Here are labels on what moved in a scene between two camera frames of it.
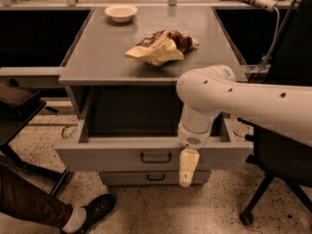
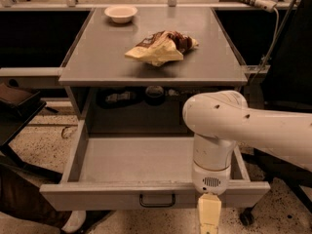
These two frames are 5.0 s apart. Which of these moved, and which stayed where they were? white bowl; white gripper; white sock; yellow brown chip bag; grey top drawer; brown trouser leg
Moved: grey top drawer; white gripper
Stayed: white sock; white bowl; brown trouser leg; yellow brown chip bag
